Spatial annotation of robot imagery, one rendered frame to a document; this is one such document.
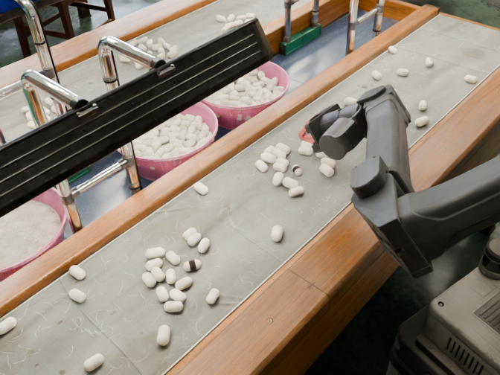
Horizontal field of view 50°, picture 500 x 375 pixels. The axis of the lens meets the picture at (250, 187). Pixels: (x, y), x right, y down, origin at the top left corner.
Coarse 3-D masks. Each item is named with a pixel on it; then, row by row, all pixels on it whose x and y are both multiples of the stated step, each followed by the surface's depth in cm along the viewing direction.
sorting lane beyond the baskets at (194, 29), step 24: (240, 0) 197; (264, 0) 197; (168, 24) 184; (192, 24) 183; (216, 24) 183; (264, 24) 182; (192, 48) 170; (72, 72) 161; (96, 72) 160; (120, 72) 160; (144, 72) 159; (24, 96) 151; (48, 96) 151; (96, 96) 150; (0, 120) 143; (24, 120) 142
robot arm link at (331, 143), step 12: (372, 96) 97; (360, 108) 100; (336, 120) 102; (348, 120) 100; (360, 120) 99; (336, 132) 98; (348, 132) 97; (360, 132) 99; (324, 144) 101; (336, 144) 99; (348, 144) 97; (336, 156) 101
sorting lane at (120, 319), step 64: (384, 64) 159; (448, 64) 158; (192, 192) 119; (256, 192) 118; (320, 192) 118; (128, 256) 105; (192, 256) 105; (256, 256) 104; (0, 320) 95; (64, 320) 94; (128, 320) 94; (192, 320) 94
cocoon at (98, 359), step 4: (92, 356) 87; (96, 356) 87; (100, 356) 87; (88, 360) 86; (92, 360) 86; (96, 360) 86; (100, 360) 87; (84, 364) 86; (88, 364) 86; (92, 364) 86; (96, 364) 86; (100, 364) 87; (84, 368) 86; (88, 368) 86; (92, 368) 86
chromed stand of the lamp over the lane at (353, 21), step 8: (352, 0) 151; (384, 0) 162; (352, 8) 152; (376, 8) 163; (352, 16) 154; (368, 16) 160; (376, 16) 166; (352, 24) 155; (376, 24) 167; (352, 32) 157; (376, 32) 169; (352, 40) 159; (352, 48) 161
